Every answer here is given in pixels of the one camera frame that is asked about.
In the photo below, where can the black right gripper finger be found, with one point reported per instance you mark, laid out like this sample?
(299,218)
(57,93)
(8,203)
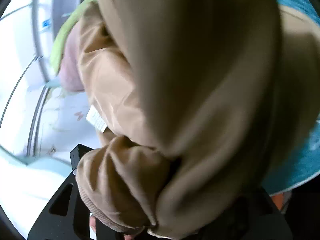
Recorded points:
(65,216)

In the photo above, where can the tan brown jacket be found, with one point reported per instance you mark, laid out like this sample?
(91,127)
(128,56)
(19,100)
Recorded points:
(200,98)

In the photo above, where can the person's left hand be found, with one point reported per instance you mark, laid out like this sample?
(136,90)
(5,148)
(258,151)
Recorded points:
(101,231)

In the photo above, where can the pink quilt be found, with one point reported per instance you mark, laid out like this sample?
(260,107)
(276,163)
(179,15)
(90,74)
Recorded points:
(69,74)

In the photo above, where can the green quilt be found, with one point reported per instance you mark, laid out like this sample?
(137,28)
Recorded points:
(60,40)

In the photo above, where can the teal candy-pattern bed cover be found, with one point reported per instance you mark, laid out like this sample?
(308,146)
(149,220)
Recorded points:
(302,165)

